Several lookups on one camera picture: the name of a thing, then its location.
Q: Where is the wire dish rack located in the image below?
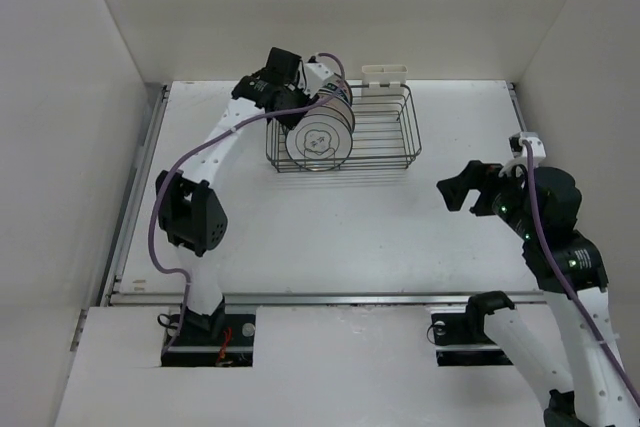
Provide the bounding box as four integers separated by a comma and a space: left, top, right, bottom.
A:
265, 84, 422, 172

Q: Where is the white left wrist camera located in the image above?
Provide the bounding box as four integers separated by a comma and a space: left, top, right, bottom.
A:
302, 62, 334, 97

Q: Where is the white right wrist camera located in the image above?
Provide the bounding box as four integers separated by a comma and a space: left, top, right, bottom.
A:
506, 132, 546, 168

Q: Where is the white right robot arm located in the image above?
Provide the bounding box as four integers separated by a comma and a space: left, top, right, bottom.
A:
436, 161, 639, 426

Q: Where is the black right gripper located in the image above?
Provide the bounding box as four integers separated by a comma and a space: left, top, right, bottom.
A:
436, 158, 541, 240

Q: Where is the white plate black line drawing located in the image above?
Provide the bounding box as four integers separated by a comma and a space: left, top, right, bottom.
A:
285, 114, 353, 171

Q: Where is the white plastic cutlery holder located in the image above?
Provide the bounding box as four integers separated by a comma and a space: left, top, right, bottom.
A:
361, 64, 408, 88

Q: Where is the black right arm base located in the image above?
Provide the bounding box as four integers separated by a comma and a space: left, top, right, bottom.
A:
428, 311, 511, 367

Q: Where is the aluminium rail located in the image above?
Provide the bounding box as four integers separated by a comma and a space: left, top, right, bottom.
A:
107, 287, 551, 307
91, 82, 170, 307

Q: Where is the aluminium front rail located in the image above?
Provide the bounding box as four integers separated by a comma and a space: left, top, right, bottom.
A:
107, 287, 551, 307

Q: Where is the green rimmed plate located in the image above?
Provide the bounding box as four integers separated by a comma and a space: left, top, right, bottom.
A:
319, 76, 352, 105

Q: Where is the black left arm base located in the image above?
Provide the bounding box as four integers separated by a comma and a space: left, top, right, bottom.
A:
157, 307, 256, 368

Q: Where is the orange sunburst plate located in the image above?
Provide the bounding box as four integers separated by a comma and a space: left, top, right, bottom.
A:
317, 98, 356, 133

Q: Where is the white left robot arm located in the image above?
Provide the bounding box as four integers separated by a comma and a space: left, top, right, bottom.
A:
147, 48, 333, 350

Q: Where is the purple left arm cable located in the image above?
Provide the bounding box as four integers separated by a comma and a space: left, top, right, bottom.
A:
149, 52, 350, 353

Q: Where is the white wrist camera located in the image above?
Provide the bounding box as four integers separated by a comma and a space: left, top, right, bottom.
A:
302, 62, 334, 97
506, 132, 546, 168

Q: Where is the aluminium left side rail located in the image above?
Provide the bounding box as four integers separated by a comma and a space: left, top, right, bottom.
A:
91, 82, 170, 307

